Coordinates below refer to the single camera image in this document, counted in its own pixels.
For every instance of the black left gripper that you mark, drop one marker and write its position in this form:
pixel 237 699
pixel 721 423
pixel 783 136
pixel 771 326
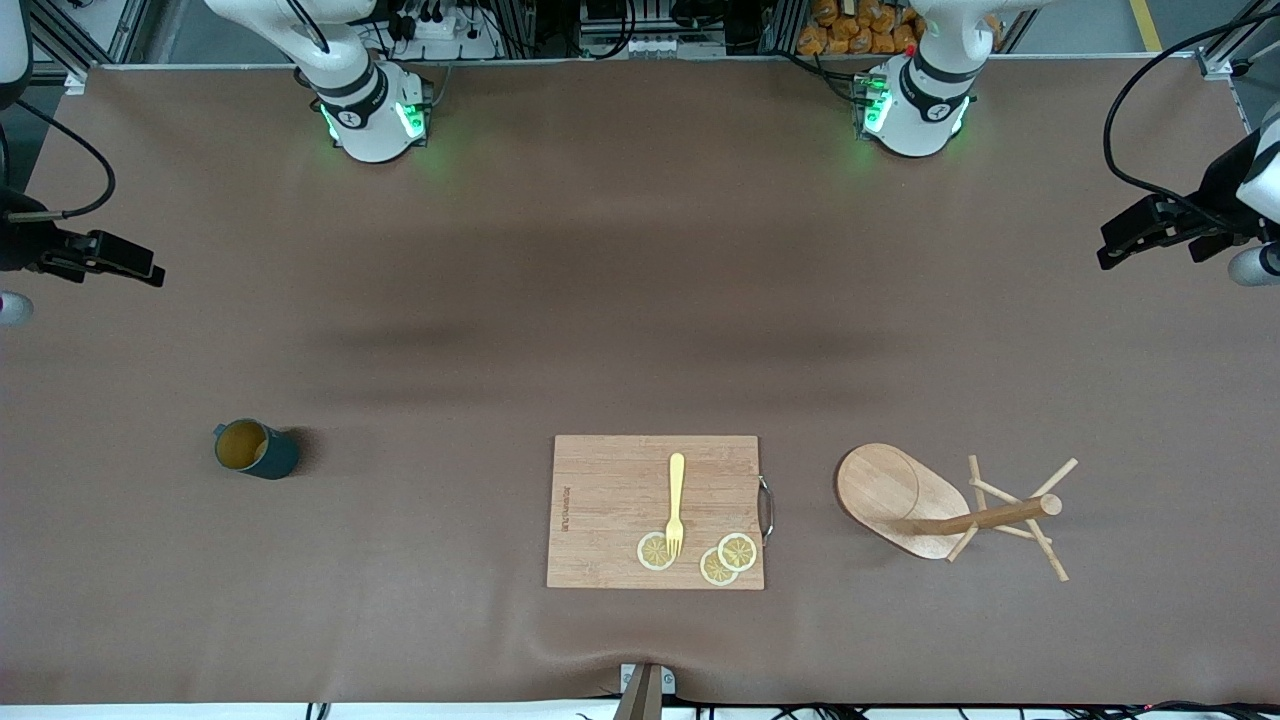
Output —
pixel 1218 197

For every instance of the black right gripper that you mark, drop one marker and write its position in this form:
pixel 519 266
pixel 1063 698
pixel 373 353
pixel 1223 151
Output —
pixel 18 245

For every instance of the dark green mug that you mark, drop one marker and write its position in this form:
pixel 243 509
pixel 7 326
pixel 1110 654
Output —
pixel 275 455

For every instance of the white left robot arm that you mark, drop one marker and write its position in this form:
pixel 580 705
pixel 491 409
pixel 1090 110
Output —
pixel 915 110

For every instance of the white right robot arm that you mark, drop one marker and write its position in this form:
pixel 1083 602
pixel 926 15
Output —
pixel 365 110

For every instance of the wooden mug rack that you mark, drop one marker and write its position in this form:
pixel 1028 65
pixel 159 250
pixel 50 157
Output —
pixel 880 490

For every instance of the brown table mat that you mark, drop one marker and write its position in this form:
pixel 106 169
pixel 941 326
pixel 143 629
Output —
pixel 400 300

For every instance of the orange snack bag pile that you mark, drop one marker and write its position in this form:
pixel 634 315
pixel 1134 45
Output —
pixel 860 40

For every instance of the white power strip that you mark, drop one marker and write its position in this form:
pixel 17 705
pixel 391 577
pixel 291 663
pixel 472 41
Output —
pixel 430 28

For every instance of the lemon slice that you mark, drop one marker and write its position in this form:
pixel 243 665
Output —
pixel 652 552
pixel 715 570
pixel 738 551

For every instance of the grey power strip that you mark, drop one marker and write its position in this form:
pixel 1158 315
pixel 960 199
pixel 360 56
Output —
pixel 660 47

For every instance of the yellow plastic fork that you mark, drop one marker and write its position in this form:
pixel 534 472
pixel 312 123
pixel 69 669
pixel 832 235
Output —
pixel 677 480

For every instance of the wooden cutting board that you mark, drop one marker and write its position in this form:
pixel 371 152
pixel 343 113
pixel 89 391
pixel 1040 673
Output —
pixel 610 510

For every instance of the aluminium profile frame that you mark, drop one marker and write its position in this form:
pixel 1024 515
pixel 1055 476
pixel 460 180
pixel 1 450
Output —
pixel 1215 62
pixel 70 55

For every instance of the metal camera bracket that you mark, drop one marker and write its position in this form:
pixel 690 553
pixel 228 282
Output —
pixel 640 695

